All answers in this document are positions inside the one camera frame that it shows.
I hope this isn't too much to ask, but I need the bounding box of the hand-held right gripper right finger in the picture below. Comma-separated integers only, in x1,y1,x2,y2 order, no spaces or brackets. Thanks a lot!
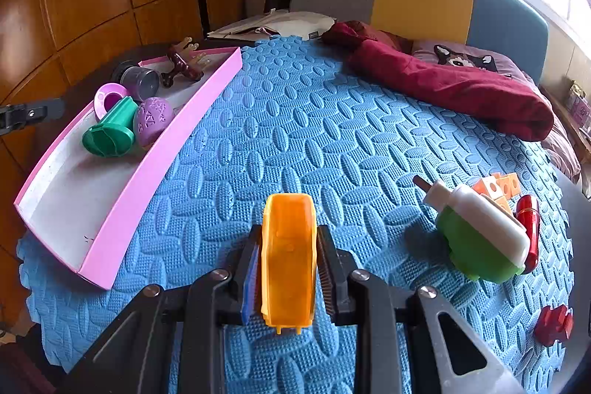
316,225,525,394

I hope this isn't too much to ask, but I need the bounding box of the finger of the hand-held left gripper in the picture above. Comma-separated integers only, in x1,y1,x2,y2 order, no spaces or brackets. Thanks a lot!
0,97,65,134

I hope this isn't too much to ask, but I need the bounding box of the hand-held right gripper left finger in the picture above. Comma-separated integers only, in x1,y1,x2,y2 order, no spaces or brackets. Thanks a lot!
69,224,264,394

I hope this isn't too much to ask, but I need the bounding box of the orange plastic toy shell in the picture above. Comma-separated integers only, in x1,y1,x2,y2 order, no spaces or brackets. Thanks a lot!
260,193,319,335

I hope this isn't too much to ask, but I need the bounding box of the magenta toy cup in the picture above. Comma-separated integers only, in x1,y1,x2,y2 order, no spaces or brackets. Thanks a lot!
93,83,130,121

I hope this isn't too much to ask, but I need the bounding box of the green toy cup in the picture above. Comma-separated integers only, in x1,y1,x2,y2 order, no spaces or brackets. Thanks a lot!
82,96,140,158

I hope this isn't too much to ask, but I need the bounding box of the pink tray box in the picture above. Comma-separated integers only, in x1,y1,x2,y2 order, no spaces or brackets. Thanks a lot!
14,47,243,289

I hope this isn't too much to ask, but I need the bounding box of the grey toy cup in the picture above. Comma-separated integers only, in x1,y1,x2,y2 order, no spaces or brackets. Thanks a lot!
111,61,161,100

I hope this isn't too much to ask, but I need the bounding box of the purple toy egg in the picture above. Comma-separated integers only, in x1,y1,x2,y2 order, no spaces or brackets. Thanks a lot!
133,97,175,145

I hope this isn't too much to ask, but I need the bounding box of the green white bottle toy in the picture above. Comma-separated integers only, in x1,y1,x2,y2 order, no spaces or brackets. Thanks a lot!
413,175,532,283

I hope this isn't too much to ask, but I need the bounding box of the orange block toy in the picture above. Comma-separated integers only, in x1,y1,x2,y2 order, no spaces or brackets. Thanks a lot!
471,173,522,212

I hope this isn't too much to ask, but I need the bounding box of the red toy cylinder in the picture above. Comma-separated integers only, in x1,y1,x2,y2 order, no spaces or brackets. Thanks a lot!
515,195,541,275

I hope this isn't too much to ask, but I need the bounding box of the red toy block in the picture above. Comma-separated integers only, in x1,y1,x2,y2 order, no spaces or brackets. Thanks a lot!
534,304,574,347

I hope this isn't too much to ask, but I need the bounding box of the blue foam mat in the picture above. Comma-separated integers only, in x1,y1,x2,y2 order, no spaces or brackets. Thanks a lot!
16,35,575,394

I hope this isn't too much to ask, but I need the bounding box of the dark red cloth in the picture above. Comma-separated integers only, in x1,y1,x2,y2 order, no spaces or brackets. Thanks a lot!
321,21,555,142

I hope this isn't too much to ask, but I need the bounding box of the beige canvas bag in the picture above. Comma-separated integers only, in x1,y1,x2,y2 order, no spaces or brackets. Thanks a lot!
207,8,337,41

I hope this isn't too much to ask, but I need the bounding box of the wooden bedside table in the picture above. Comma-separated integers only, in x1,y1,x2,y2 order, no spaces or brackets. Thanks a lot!
540,85,591,173

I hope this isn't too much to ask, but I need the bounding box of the small decorated box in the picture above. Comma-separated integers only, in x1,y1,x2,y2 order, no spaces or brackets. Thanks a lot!
566,81,591,120

